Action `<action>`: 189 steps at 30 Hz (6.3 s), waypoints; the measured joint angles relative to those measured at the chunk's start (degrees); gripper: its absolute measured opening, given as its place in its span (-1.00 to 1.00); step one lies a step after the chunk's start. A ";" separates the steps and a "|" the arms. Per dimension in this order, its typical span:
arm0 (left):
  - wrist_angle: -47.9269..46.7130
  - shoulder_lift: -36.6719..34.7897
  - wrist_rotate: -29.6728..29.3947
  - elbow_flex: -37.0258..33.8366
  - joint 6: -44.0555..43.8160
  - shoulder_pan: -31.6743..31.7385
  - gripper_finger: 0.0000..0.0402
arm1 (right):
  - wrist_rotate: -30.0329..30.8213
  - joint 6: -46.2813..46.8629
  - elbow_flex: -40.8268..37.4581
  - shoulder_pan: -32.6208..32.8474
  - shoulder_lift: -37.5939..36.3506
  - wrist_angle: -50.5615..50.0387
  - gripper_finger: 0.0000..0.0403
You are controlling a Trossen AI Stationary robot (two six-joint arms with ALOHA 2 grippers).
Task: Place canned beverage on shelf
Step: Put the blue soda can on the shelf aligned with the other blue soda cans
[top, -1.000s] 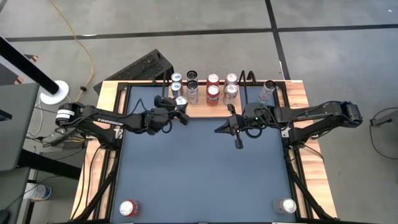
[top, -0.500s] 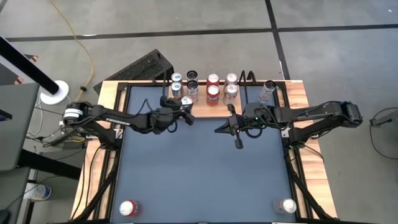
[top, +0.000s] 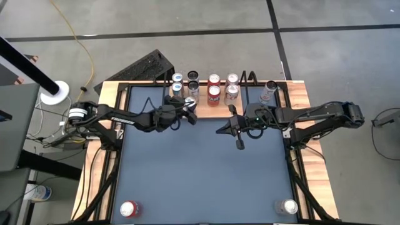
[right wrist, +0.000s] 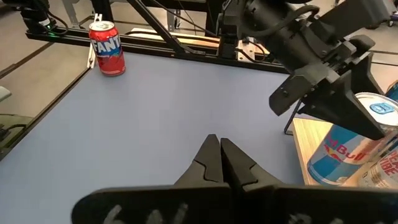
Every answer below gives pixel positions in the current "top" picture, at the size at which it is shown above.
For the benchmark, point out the white blue plastic container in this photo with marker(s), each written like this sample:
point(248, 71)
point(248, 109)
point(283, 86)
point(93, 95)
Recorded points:
point(39, 192)

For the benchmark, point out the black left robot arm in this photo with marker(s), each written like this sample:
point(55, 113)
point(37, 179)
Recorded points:
point(122, 120)

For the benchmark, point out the black metal shelf side frame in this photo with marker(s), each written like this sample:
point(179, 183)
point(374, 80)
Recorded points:
point(164, 84)
point(252, 73)

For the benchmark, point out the blue-grey table mat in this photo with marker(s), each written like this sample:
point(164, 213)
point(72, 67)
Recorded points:
point(187, 175)

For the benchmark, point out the black perforated metal crate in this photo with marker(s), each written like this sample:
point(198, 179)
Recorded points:
point(140, 67)

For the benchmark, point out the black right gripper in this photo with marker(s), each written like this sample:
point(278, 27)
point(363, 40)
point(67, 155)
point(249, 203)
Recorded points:
point(254, 120)

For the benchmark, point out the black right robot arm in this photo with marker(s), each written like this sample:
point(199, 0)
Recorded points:
point(312, 114)

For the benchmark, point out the red Fanta strawberry can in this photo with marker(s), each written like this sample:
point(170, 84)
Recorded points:
point(214, 95)
point(214, 79)
point(129, 208)

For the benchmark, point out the blue silver Red Bull can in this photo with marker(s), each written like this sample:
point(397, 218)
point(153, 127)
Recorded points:
point(177, 77)
point(177, 89)
point(190, 100)

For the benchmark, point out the black pole white base stand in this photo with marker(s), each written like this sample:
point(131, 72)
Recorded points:
point(28, 67)

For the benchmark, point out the grey cabinet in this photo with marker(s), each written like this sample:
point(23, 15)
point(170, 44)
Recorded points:
point(15, 125)

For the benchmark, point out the silver Diet Coke can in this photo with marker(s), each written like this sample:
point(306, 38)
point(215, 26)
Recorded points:
point(232, 93)
point(286, 207)
point(232, 78)

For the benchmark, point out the black metal table frame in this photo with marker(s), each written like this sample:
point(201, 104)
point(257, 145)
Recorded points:
point(140, 84)

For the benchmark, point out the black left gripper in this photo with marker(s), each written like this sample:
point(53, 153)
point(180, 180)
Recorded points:
point(167, 117)

